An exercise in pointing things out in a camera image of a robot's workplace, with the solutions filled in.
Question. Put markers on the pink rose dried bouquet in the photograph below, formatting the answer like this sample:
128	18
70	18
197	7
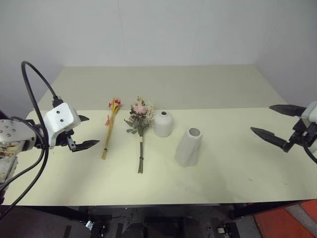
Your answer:
140	116

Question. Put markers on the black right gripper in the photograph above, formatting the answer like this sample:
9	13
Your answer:
302	135

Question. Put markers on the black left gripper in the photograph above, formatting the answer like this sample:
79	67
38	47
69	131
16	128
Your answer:
63	139

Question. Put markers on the orange floor panel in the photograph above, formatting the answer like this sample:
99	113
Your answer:
284	223

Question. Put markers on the yellow-stemmed red flower bunch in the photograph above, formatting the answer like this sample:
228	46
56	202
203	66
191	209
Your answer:
110	126

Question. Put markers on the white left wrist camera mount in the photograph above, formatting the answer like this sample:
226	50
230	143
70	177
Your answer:
60	119

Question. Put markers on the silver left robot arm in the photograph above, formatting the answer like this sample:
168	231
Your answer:
10	134

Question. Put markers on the small silver metal clip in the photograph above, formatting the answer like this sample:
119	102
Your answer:
89	224

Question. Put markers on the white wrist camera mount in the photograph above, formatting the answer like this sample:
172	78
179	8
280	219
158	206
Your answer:
311	111
60	119

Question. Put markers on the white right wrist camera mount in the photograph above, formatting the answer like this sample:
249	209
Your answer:
311	111

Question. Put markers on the tall white ceramic vase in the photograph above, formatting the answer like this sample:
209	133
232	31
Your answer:
188	148

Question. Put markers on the black table frame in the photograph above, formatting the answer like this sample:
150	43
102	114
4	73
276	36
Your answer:
158	210

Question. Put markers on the small round white vase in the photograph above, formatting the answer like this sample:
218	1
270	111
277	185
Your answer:
163	125

